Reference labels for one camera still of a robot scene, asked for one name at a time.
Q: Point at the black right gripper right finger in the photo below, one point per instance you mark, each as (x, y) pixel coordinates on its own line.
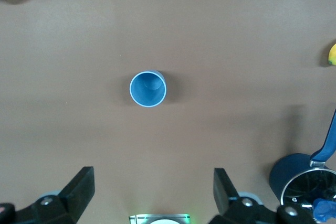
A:
(225, 197)

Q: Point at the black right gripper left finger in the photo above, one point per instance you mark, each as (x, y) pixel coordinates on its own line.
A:
(76, 195)

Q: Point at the blue cup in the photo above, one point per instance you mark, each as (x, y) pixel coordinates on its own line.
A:
(147, 93)

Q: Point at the dark blue saucepan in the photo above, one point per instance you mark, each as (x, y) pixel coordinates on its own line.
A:
(286, 171)

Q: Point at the glass lid with blue knob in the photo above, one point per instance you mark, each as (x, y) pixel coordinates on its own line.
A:
(302, 190)

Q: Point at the brown table cover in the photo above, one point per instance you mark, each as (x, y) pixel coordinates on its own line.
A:
(183, 37)

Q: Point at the yellow lemon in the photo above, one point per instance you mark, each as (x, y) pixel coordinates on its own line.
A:
(333, 54)

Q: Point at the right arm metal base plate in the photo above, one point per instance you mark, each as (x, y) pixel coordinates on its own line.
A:
(160, 219)

